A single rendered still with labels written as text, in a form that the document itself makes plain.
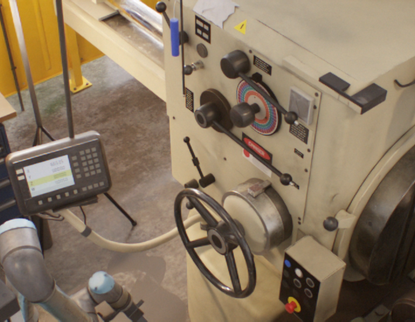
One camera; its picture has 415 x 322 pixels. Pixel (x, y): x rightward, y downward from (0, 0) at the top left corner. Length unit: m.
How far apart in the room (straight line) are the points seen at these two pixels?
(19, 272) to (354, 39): 1.12
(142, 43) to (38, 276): 1.38
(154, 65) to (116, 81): 1.96
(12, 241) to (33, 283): 0.14
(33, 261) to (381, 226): 1.00
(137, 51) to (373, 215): 1.44
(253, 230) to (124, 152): 2.33
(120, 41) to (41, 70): 1.64
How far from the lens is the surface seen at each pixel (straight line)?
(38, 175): 2.42
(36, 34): 4.54
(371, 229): 2.04
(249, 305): 2.77
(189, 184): 2.45
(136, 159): 4.23
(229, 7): 1.96
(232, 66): 1.86
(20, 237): 2.05
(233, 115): 1.88
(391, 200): 2.00
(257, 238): 2.07
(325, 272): 1.97
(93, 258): 3.73
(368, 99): 1.66
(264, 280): 2.84
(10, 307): 1.39
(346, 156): 1.82
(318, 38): 1.84
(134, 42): 3.07
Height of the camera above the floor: 2.86
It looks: 43 degrees down
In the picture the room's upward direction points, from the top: straight up
